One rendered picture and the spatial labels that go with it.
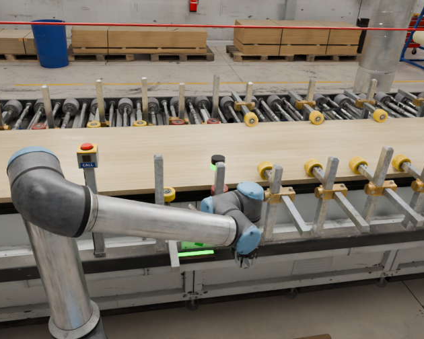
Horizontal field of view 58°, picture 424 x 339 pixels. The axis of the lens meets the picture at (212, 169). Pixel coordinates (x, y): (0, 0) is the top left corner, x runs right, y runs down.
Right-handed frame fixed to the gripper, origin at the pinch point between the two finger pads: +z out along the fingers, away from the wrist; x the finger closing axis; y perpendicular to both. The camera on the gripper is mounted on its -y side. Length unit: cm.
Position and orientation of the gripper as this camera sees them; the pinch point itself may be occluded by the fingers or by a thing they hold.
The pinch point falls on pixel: (240, 263)
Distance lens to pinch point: 152.0
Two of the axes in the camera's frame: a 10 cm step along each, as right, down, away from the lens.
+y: 1.8, 5.0, -8.5
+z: -0.5, 8.6, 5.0
